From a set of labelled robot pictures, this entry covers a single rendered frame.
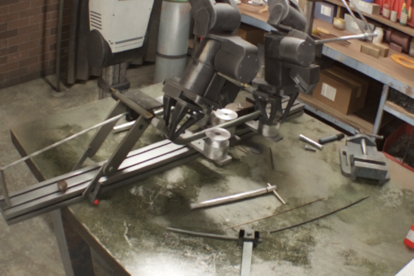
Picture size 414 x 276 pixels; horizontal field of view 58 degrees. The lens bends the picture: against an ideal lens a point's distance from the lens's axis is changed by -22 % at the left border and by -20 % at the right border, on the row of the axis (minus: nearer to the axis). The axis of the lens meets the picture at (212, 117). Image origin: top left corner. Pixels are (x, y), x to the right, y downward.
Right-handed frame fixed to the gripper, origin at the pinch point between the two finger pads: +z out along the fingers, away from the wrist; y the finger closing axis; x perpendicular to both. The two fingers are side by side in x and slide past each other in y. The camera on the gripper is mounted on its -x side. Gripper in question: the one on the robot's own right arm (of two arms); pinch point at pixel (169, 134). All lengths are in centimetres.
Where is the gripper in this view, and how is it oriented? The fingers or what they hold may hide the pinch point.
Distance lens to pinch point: 86.9
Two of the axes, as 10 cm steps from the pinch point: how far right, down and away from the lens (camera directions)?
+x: -5.6, -2.4, -7.9
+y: -6.9, -3.9, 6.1
